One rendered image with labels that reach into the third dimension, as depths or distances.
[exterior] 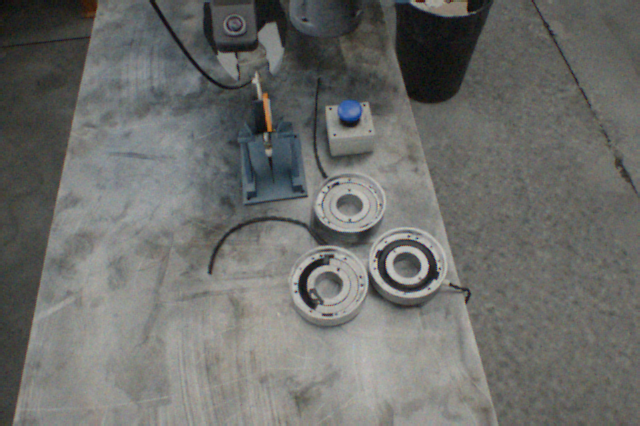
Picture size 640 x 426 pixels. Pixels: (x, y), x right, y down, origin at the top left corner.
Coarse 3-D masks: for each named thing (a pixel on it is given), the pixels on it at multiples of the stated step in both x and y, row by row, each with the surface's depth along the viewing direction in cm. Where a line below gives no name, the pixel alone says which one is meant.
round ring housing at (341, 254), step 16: (304, 256) 67; (336, 256) 68; (352, 256) 67; (320, 272) 67; (336, 272) 67; (304, 304) 65; (336, 304) 65; (352, 304) 65; (320, 320) 63; (336, 320) 63
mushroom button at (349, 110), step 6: (342, 102) 77; (348, 102) 77; (354, 102) 77; (342, 108) 77; (348, 108) 76; (354, 108) 76; (360, 108) 77; (342, 114) 76; (348, 114) 76; (354, 114) 76; (360, 114) 76; (348, 120) 76; (354, 120) 76
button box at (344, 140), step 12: (336, 108) 81; (336, 120) 79; (360, 120) 79; (336, 132) 78; (348, 132) 78; (360, 132) 78; (372, 132) 78; (336, 144) 79; (348, 144) 79; (360, 144) 79; (372, 144) 80; (336, 156) 81
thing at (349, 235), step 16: (336, 176) 74; (352, 176) 75; (368, 176) 74; (320, 192) 74; (352, 192) 74; (384, 192) 72; (320, 208) 73; (336, 208) 72; (368, 208) 72; (384, 208) 71; (320, 224) 72; (368, 224) 71; (352, 240) 71
